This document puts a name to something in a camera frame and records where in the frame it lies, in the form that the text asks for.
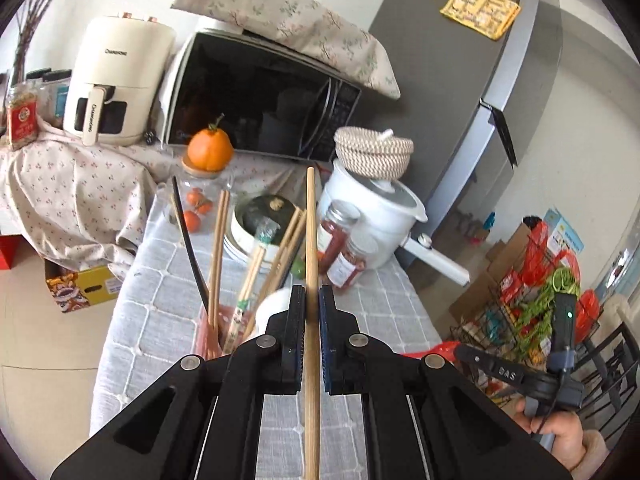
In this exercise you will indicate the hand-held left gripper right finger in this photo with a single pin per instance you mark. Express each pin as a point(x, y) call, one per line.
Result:
point(327, 350)

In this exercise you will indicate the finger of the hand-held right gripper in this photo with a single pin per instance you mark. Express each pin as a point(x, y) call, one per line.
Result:
point(495, 370)

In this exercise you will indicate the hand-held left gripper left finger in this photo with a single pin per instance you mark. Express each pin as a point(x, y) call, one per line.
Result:
point(299, 340)

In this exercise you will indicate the long brown wooden chopstick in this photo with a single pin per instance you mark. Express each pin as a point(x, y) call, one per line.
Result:
point(311, 235)
point(285, 250)

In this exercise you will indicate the pink perforated utensil holder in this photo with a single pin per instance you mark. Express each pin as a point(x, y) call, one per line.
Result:
point(202, 340)

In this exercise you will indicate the black chopstick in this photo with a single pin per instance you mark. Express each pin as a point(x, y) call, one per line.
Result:
point(192, 260)

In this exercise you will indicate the person's right forearm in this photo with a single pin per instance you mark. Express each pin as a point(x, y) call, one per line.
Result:
point(595, 452)

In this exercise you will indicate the person's right hand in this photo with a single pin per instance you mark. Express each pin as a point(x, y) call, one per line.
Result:
point(567, 440)

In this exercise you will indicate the black metal chair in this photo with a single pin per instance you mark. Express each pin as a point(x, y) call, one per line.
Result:
point(607, 335)

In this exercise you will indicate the red plastic bag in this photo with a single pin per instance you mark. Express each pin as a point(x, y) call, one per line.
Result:
point(445, 350)

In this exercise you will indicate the dried fruit jar red label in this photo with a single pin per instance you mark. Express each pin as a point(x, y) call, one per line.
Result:
point(345, 265)

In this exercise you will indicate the brown cardboard box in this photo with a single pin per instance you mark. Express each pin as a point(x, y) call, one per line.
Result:
point(500, 260)

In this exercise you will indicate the blue printed box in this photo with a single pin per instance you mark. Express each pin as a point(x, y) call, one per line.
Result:
point(565, 232)

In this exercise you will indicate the goji berry jar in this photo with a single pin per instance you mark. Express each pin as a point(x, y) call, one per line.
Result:
point(332, 235)

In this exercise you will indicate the white plate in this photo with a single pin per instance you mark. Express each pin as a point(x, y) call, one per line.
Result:
point(230, 251)

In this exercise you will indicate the dark green kabocha squash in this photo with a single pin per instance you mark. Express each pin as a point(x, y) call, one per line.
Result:
point(260, 210)

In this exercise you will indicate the white electric pot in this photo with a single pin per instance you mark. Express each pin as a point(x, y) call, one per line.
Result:
point(370, 205)

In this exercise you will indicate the grey checked tablecloth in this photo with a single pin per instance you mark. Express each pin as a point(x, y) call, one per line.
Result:
point(150, 310)

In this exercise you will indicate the small orange fruit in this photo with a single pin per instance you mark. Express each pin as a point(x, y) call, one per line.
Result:
point(195, 198)
point(191, 221)

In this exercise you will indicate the clear glass jar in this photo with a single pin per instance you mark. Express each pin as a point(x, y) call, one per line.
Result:
point(210, 195)

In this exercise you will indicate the woven lidded basket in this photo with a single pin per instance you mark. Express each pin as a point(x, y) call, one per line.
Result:
point(372, 152)

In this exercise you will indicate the orange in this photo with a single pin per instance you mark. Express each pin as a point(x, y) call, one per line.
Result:
point(210, 150)

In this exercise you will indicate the yellow printed cardboard box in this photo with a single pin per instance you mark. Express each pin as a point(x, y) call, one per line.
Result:
point(85, 287)

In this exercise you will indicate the black microwave oven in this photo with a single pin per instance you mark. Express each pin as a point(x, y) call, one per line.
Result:
point(260, 95)

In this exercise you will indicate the floral cloth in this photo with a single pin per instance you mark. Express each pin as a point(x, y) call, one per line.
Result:
point(75, 195)

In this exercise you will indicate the grey refrigerator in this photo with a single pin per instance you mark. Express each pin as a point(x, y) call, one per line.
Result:
point(440, 85)

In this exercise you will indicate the red box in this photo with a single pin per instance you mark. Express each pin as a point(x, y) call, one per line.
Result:
point(10, 252)

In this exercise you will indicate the floral fabric cover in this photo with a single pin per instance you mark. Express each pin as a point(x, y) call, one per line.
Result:
point(300, 20)

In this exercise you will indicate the yellow paper sheet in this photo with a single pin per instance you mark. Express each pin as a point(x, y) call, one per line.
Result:
point(480, 10)

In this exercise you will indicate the cream air fryer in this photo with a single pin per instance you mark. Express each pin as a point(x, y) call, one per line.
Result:
point(120, 60)

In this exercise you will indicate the black lid spice jar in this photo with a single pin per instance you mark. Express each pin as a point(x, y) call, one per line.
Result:
point(57, 95)
point(37, 80)

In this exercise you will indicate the red label seasoning jar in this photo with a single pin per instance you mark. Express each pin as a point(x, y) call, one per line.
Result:
point(22, 120)

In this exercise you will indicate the dried branches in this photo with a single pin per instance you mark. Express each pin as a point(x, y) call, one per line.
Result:
point(22, 45)

